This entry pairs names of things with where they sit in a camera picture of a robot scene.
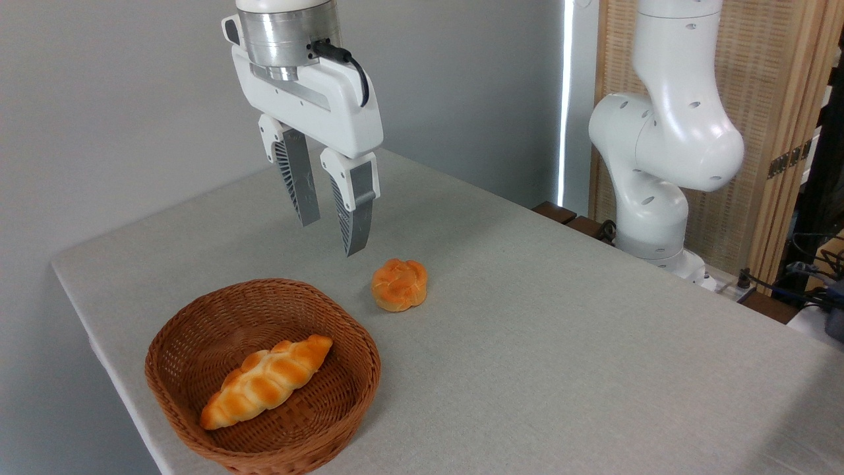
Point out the bamboo folding screen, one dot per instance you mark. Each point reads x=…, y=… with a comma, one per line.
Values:
x=771, y=79

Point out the black stand frame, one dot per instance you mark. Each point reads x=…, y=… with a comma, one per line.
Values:
x=821, y=171

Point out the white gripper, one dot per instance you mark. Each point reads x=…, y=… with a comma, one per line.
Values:
x=323, y=112

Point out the brown wicker basket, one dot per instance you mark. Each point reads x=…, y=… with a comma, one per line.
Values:
x=310, y=409

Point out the brown wooden plank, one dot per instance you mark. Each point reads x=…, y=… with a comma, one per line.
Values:
x=554, y=212
x=587, y=227

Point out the round knotted bread roll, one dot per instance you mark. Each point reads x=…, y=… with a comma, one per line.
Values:
x=399, y=285

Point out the brass screen hinge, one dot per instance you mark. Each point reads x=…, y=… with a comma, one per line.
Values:
x=788, y=159

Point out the grey tablecloth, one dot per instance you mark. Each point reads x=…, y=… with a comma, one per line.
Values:
x=527, y=363

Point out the blue grey box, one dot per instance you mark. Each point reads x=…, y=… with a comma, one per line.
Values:
x=836, y=316

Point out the long braided bread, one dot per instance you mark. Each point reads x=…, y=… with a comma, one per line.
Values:
x=264, y=382

